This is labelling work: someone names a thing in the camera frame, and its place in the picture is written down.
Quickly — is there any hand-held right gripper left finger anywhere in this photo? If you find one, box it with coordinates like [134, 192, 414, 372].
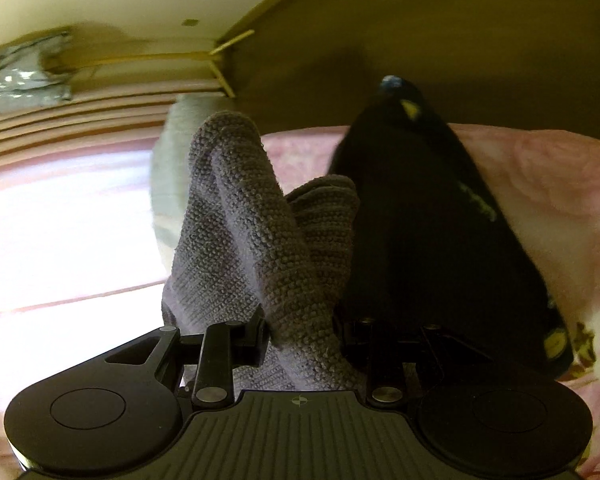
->
[102, 307, 272, 408]

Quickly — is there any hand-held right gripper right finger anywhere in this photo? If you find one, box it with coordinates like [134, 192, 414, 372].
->
[332, 310, 481, 407]

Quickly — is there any black printed garment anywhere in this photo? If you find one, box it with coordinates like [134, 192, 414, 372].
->
[325, 75, 576, 381]

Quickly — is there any pink floral bedsheet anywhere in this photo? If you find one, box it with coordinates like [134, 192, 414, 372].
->
[260, 125, 600, 480]

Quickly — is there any pink curtain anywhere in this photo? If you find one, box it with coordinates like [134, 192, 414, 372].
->
[0, 80, 231, 401]

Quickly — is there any silver crumpled bag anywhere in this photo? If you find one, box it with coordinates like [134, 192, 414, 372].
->
[0, 30, 75, 113]

